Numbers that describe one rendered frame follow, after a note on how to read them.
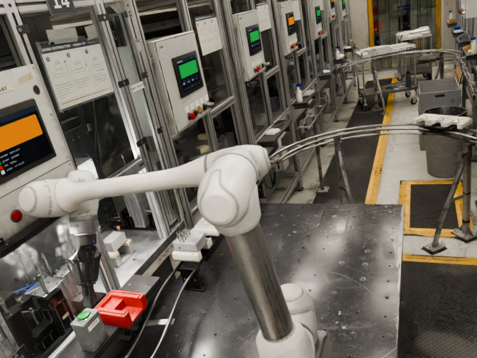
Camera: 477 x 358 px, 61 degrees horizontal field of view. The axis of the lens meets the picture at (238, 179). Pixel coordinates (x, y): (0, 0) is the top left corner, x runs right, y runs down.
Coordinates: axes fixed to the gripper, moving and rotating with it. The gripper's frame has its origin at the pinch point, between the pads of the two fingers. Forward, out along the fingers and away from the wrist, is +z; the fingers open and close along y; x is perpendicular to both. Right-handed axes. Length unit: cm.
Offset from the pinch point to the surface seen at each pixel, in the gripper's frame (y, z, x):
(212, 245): -75, -6, 8
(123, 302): -20.5, 7.9, -3.3
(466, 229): -240, 8, 133
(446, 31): -800, -330, 187
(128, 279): -36.3, 2.4, -13.1
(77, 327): 1.8, 10.2, -3.6
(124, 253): -51, -7, -27
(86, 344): -1.3, 16.6, -3.5
